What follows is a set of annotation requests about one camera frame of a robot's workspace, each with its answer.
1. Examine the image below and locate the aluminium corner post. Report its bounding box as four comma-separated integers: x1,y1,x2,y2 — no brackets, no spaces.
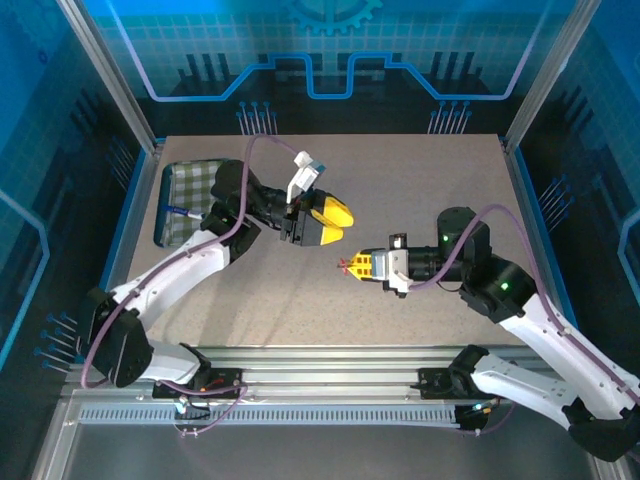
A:
56,0,165,154
502,0,604,154

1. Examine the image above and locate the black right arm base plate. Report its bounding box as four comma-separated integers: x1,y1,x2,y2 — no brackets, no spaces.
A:
417,367,509,401

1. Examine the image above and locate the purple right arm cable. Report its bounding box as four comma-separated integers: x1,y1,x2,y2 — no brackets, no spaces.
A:
407,203,640,437

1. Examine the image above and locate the slotted grey cable duct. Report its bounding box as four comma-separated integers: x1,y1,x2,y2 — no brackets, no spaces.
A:
77,405,464,427

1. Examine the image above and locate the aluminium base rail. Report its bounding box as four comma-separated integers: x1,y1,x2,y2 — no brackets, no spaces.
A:
62,344,599,401

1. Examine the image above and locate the aluminium side rail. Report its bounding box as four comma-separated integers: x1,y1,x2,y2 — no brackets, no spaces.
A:
499,135,591,364
89,139,167,364

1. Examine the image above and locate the grey metal panel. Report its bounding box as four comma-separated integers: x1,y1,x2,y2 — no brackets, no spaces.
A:
29,389,634,480

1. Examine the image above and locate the green checked cloth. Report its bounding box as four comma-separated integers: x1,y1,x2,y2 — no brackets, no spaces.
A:
160,162,224,246

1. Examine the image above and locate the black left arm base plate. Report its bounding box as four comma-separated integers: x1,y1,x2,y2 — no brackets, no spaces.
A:
151,367,250,401

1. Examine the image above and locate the blue white marker pen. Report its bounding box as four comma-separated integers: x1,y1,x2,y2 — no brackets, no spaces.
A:
164,204,206,220

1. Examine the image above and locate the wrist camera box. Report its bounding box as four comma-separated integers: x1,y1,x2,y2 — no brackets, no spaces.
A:
286,150,330,205
370,248,417,300

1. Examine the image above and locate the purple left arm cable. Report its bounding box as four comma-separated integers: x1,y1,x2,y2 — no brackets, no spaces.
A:
79,133,301,439

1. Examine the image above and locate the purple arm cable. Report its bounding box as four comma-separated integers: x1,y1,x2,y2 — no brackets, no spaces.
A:
407,203,640,437
79,133,301,439

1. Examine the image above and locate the teal tray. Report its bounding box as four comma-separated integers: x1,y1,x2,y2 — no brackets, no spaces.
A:
152,158,235,250

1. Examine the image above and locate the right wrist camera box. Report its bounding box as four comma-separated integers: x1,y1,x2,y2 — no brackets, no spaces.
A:
370,248,417,300

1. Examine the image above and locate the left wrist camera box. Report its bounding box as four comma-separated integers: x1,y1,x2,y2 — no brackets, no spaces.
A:
286,150,330,205

